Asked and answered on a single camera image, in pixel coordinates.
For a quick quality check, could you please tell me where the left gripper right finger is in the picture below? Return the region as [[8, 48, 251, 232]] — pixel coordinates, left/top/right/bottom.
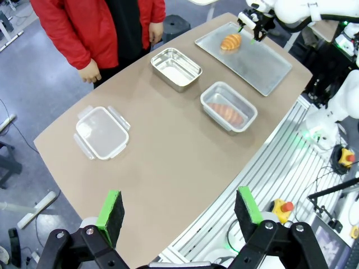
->
[[229, 185, 329, 269]]

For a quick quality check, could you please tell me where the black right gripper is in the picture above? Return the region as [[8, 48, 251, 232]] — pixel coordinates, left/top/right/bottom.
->
[[237, 7, 278, 45]]

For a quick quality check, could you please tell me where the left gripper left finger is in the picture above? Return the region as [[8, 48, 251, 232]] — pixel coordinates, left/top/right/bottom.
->
[[35, 189, 126, 269]]

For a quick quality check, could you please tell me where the golden brown croissant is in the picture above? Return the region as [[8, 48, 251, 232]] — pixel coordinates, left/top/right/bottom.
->
[[220, 33, 243, 52], [206, 102, 245, 126]]

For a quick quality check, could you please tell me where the person's right forearm red sleeve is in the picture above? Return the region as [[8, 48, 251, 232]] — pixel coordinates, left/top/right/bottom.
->
[[39, 13, 98, 70]]

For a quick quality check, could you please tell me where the person's left forearm red sleeve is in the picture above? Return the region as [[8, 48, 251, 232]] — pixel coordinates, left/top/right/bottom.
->
[[139, 0, 167, 26]]

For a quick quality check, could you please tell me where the stainless steel rectangular container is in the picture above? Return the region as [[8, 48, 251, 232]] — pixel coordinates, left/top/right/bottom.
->
[[200, 81, 259, 133], [150, 47, 204, 93]]

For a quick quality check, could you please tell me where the person's left hand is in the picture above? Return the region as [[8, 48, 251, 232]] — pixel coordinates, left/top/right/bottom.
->
[[148, 22, 164, 44]]

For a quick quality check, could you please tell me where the person's right hand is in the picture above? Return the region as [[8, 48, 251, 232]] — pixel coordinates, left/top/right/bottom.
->
[[77, 59, 102, 84]]

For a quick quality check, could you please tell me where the perforated metal baking tray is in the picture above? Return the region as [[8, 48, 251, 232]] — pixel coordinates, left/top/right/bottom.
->
[[194, 22, 293, 97]]

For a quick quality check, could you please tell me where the dark grey round stool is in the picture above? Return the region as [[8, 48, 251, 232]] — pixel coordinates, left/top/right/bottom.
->
[[162, 14, 192, 44]]

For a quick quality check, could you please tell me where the white table foot bar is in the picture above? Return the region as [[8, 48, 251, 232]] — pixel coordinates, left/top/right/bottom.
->
[[16, 190, 57, 230], [0, 113, 17, 133]]

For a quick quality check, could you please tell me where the clear plastic latching lid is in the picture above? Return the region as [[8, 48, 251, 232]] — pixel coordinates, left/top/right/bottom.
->
[[73, 105, 132, 161]]

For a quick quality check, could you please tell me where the black monitor screen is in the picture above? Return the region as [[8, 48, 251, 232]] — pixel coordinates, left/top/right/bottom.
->
[[307, 215, 355, 269]]

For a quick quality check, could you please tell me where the white device with green light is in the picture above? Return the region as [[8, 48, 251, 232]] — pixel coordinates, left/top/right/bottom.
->
[[333, 22, 359, 68]]

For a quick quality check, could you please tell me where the black chair base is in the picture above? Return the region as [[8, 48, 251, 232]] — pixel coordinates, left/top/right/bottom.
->
[[0, 139, 23, 190]]

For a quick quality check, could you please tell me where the person in red jacket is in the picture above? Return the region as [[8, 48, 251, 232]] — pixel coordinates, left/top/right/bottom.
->
[[29, 0, 167, 90]]

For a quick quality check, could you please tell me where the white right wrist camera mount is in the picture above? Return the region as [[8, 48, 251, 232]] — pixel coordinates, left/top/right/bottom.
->
[[237, 11, 257, 30]]

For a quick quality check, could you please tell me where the right arm black cable sleeve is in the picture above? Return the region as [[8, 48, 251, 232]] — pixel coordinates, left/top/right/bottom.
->
[[276, 13, 359, 35]]

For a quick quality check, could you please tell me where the black looped floor cable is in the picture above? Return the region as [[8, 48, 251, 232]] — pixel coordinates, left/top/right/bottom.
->
[[315, 164, 359, 198]]

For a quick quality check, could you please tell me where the white desk leg frame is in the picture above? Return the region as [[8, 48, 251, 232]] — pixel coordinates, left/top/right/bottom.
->
[[0, 7, 25, 53]]

